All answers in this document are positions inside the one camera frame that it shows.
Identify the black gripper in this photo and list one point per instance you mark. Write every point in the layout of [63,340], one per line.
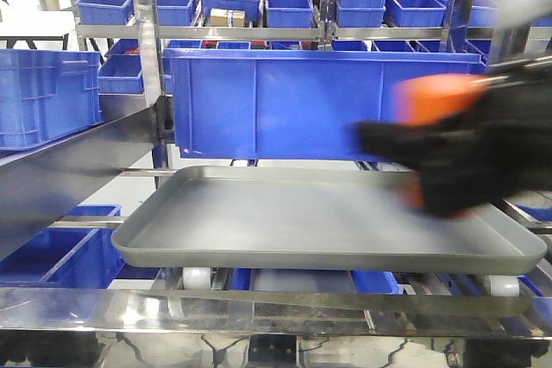
[515,122]

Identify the large blue plastic bin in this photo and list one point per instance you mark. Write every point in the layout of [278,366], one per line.
[262,104]

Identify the stainless steel shelf rack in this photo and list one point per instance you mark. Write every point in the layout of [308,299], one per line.
[241,317]

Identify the blue crate at left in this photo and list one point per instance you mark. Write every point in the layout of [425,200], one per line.
[47,95]

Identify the blue bin lower left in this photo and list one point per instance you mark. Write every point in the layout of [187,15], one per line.
[64,258]

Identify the orange cylindrical capacitor 4680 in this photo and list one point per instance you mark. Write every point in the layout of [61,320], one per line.
[438,138]

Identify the grey metal tray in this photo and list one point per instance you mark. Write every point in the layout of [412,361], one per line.
[289,218]

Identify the cardboard box on shelf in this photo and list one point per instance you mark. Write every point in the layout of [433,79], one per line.
[227,18]

